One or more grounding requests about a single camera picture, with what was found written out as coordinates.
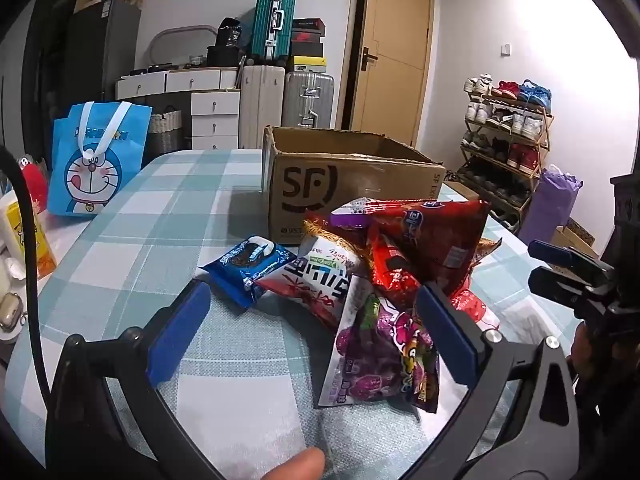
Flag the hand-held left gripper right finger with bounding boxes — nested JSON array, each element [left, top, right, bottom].
[[407, 282, 581, 480]]

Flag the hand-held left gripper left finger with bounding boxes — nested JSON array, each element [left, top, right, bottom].
[[45, 277, 226, 480]]

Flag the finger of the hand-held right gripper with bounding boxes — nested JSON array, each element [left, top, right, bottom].
[[527, 240, 610, 275], [528, 266, 617, 313]]

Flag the purple grape candy packet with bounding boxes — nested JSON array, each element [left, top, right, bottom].
[[318, 275, 441, 413]]

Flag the large red chip bag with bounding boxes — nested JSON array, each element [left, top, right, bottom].
[[370, 199, 492, 296]]

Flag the brown cardboard box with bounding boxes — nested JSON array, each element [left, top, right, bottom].
[[261, 125, 447, 247]]

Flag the person's left hand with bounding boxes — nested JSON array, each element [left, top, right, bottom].
[[260, 447, 326, 480]]

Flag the small cardboard box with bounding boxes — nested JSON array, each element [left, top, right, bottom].
[[552, 217, 598, 261]]

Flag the purple bag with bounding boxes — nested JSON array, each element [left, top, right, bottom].
[[517, 165, 583, 246]]

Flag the small red snack packet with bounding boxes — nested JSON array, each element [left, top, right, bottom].
[[367, 232, 423, 306]]

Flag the blue cookie packet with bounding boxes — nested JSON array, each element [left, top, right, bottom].
[[198, 236, 299, 309]]

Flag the plaid tablecloth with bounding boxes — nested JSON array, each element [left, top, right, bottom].
[[0, 147, 586, 480]]

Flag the wooden shoe rack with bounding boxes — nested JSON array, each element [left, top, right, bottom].
[[457, 80, 555, 233]]

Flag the rows of shoes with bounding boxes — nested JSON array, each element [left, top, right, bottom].
[[459, 75, 552, 231]]

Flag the red and white snack packet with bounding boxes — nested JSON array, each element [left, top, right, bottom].
[[252, 235, 371, 331]]

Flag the small white case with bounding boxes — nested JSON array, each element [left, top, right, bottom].
[[0, 292, 23, 333]]

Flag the blue cartoon tote bag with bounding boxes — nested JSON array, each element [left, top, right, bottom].
[[47, 101, 153, 217]]

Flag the yellow carton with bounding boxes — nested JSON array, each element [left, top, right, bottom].
[[5, 201, 58, 278]]

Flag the wicker basket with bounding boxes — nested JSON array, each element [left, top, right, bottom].
[[149, 106, 183, 148]]

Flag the red plush toy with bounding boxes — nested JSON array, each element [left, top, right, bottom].
[[20, 156, 51, 213]]

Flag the white drawer desk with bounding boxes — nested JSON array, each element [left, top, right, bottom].
[[116, 67, 243, 151]]

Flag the white suitcase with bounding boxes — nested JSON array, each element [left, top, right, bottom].
[[239, 64, 286, 150]]

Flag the wooden door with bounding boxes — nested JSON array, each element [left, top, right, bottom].
[[350, 0, 436, 148]]

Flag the silver suitcase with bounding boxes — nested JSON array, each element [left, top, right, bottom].
[[282, 71, 336, 131]]

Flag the black storage box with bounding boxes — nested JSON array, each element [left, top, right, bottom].
[[206, 45, 246, 67]]

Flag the tall dark cabinet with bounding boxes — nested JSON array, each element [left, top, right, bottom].
[[65, 0, 141, 106]]

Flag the black and yellow shoe box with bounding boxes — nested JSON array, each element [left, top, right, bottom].
[[287, 56, 328, 73]]

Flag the black bag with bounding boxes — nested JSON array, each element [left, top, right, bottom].
[[215, 17, 243, 48]]

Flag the teal suitcase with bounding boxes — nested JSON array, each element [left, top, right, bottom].
[[251, 0, 297, 58]]

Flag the black and red shoe box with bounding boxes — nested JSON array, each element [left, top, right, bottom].
[[291, 18, 325, 43]]

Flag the black cable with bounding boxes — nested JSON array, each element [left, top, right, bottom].
[[0, 146, 53, 411]]

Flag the white oval frame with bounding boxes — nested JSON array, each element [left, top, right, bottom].
[[148, 25, 221, 68]]

